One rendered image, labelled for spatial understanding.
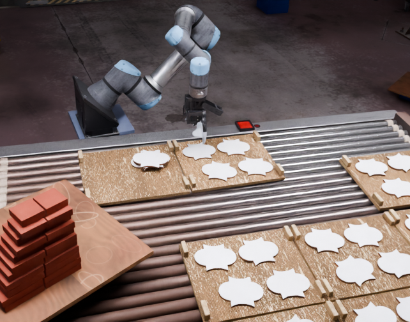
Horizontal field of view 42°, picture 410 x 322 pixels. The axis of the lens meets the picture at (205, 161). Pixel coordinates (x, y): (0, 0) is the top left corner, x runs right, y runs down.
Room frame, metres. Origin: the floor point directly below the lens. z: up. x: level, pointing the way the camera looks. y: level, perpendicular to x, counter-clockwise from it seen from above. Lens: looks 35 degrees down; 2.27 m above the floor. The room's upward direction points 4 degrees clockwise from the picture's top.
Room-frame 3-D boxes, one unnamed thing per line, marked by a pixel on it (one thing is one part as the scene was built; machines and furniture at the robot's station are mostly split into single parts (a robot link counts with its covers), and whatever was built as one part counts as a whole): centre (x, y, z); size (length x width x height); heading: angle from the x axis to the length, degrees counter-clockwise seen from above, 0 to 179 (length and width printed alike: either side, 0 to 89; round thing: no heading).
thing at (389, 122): (2.09, -0.04, 0.90); 1.95 x 0.05 x 0.05; 108
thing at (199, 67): (1.94, 0.05, 1.32); 0.09 x 0.08 x 0.11; 178
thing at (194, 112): (1.94, 0.06, 1.16); 0.09 x 0.08 x 0.12; 110
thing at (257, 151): (1.90, -0.09, 0.93); 0.41 x 0.35 x 0.02; 110
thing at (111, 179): (1.76, 0.30, 0.93); 0.41 x 0.35 x 0.02; 109
